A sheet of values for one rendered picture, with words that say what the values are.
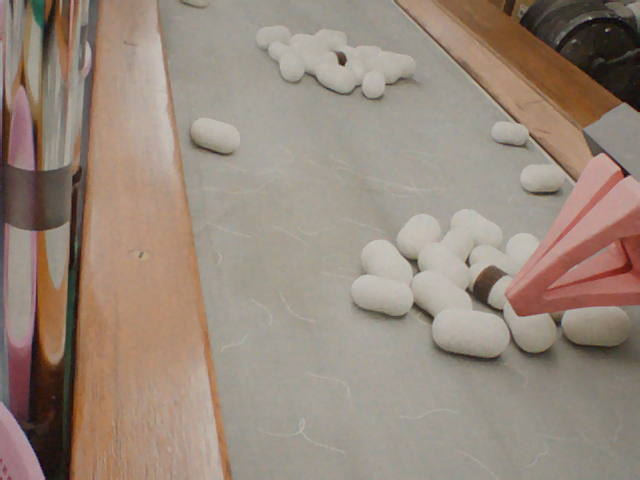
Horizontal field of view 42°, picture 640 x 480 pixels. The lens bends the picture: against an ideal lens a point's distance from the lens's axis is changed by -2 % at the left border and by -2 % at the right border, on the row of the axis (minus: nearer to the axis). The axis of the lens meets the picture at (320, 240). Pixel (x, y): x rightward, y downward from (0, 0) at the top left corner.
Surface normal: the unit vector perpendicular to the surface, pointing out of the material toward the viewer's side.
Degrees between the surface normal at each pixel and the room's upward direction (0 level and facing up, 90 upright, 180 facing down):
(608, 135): 41
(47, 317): 90
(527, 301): 97
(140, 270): 0
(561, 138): 45
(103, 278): 0
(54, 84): 90
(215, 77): 0
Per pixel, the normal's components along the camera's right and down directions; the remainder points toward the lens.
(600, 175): -0.77, -0.44
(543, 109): -0.55, -0.64
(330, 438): 0.18, -0.86
